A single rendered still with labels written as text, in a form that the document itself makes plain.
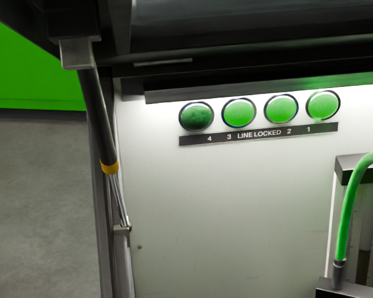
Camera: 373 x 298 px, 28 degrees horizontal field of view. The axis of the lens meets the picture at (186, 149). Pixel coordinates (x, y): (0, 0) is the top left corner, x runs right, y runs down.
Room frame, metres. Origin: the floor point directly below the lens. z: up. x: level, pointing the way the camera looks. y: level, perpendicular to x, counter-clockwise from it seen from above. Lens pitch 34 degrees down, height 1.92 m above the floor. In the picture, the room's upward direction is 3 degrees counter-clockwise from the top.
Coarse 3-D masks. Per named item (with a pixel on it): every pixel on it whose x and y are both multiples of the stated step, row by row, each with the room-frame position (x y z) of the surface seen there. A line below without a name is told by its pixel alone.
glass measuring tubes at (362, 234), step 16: (336, 160) 0.90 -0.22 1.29; (352, 160) 0.89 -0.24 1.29; (336, 176) 0.89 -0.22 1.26; (368, 176) 0.87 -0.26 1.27; (336, 192) 0.89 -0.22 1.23; (368, 192) 0.88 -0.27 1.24; (336, 208) 0.89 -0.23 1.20; (352, 208) 0.87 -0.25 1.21; (368, 208) 0.88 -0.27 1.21; (336, 224) 0.89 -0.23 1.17; (352, 224) 0.88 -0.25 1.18; (368, 224) 0.88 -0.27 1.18; (336, 240) 0.89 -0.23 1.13; (352, 240) 0.90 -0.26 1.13; (368, 240) 0.88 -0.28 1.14; (352, 256) 0.90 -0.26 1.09; (368, 256) 0.88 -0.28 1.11; (352, 272) 0.90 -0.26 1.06; (368, 272) 0.90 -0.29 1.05
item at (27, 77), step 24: (0, 24) 3.16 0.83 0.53; (0, 48) 3.17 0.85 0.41; (24, 48) 3.15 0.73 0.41; (0, 72) 3.17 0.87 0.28; (24, 72) 3.15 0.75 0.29; (48, 72) 3.13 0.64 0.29; (72, 72) 3.12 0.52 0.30; (0, 96) 3.17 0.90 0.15; (24, 96) 3.15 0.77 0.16; (48, 96) 3.14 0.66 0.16; (72, 96) 3.12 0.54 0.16; (72, 120) 3.17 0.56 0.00
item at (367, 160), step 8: (360, 160) 0.77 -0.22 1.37; (368, 160) 0.74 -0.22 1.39; (360, 168) 0.77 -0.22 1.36; (352, 176) 0.79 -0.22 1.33; (360, 176) 0.78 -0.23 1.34; (352, 184) 0.79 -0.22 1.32; (352, 192) 0.80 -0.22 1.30; (344, 200) 0.81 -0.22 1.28; (352, 200) 0.80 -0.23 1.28; (344, 208) 0.81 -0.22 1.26; (344, 216) 0.81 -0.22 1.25; (344, 224) 0.81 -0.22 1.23; (344, 232) 0.82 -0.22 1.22; (344, 240) 0.82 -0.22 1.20; (336, 248) 0.82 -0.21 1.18; (344, 248) 0.82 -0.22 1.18; (336, 256) 0.82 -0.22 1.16; (344, 256) 0.82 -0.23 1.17; (336, 264) 0.82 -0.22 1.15; (344, 264) 0.82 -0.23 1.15
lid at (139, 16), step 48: (0, 0) 0.43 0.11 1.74; (48, 0) 0.54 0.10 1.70; (96, 0) 0.54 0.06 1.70; (144, 0) 0.49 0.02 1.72; (192, 0) 0.51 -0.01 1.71; (240, 0) 0.53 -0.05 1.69; (288, 0) 0.56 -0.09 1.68; (336, 0) 0.59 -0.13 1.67; (48, 48) 0.66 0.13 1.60; (96, 48) 0.83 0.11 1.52; (144, 48) 0.74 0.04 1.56; (192, 48) 0.75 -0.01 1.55; (240, 48) 0.82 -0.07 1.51; (288, 48) 0.90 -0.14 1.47
